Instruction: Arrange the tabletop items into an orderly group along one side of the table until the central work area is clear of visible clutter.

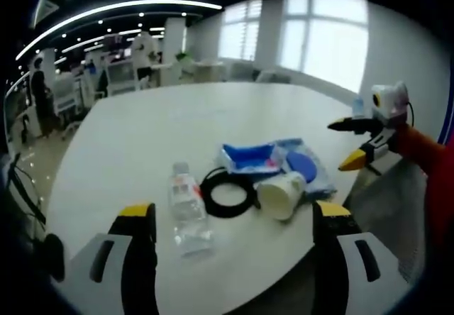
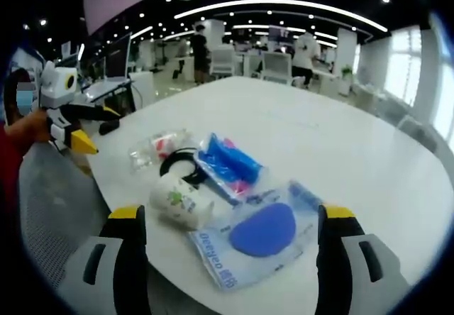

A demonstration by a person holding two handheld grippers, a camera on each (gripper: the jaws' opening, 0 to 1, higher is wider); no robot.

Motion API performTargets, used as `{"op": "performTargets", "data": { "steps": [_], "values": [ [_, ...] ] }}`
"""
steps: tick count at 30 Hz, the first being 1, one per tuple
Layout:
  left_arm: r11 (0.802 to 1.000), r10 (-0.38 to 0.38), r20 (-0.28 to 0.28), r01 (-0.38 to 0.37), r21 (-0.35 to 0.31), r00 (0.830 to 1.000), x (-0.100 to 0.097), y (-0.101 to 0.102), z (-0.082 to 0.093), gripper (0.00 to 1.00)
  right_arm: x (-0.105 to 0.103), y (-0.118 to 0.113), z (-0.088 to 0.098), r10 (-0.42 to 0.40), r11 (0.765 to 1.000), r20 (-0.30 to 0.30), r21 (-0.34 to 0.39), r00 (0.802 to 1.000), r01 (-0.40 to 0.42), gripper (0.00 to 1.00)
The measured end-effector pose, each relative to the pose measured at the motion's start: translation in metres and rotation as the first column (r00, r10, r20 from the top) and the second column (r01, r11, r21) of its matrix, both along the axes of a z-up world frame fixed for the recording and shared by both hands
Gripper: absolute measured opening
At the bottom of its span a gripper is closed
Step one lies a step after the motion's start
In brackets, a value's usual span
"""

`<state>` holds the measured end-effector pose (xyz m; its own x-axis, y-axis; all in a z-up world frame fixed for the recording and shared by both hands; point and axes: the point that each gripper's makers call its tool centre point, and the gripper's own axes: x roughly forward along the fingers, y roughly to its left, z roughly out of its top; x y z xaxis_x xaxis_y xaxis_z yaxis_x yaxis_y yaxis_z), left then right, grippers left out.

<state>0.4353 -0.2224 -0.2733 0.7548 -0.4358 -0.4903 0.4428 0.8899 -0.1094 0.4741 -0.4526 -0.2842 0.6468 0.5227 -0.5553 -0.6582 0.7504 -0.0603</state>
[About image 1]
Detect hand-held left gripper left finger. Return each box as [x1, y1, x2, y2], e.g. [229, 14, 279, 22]
[65, 203, 160, 315]

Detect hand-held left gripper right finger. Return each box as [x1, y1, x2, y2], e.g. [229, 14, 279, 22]
[311, 201, 414, 315]

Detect clear bag with blue disc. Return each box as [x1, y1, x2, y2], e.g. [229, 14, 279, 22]
[275, 137, 337, 199]

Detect white paper cup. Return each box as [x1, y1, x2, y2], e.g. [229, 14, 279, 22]
[255, 171, 306, 221]

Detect clear plastic water bottle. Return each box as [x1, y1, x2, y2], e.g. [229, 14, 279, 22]
[167, 161, 216, 258]

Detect blue tissue packet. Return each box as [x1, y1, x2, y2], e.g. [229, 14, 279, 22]
[216, 140, 284, 177]

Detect black cable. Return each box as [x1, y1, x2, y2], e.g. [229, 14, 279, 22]
[199, 166, 257, 219]
[6, 153, 49, 226]

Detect white table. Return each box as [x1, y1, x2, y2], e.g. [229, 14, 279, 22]
[45, 82, 407, 315]

